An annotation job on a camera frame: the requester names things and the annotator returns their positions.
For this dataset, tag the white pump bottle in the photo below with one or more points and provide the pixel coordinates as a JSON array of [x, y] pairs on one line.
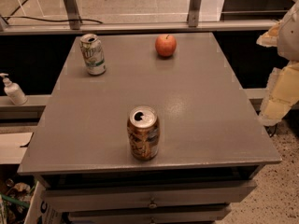
[[13, 91]]

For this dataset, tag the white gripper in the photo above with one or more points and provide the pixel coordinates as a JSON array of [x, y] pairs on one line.
[[290, 39]]

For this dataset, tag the metal railing frame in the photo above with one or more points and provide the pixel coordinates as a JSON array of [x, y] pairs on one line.
[[75, 17]]

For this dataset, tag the red apple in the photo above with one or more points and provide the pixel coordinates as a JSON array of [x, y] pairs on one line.
[[165, 45]]

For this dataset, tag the white cardboard box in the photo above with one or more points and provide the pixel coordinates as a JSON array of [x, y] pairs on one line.
[[40, 212]]

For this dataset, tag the grey upper drawer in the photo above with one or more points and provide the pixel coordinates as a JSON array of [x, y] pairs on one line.
[[182, 194]]

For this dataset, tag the grey lower drawer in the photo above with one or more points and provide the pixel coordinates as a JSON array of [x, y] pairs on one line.
[[159, 215]]

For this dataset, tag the brass upper drawer knob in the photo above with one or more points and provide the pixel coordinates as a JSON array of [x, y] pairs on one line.
[[152, 204]]

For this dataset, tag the grey drawer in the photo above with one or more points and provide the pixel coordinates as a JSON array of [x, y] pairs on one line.
[[182, 194], [159, 215]]

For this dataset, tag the orange soda can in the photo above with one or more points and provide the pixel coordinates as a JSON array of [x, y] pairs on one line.
[[143, 127]]

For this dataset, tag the green and white soda can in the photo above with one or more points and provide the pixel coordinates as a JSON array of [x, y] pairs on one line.
[[93, 54]]

